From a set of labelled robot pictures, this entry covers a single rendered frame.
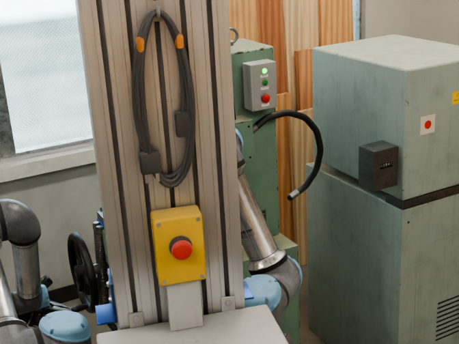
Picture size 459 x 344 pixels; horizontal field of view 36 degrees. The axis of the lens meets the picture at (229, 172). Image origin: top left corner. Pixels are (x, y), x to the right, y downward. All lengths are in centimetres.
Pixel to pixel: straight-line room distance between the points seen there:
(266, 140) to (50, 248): 171
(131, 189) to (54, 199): 252
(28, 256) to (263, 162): 90
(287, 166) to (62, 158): 124
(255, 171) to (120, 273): 128
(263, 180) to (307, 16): 169
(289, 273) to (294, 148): 200
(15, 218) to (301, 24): 241
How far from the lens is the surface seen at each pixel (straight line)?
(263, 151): 251
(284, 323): 271
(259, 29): 388
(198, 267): 128
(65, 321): 179
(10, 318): 182
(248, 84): 237
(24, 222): 202
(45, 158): 362
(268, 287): 183
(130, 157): 123
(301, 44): 401
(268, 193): 258
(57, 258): 389
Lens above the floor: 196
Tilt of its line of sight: 21 degrees down
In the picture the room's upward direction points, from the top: 3 degrees counter-clockwise
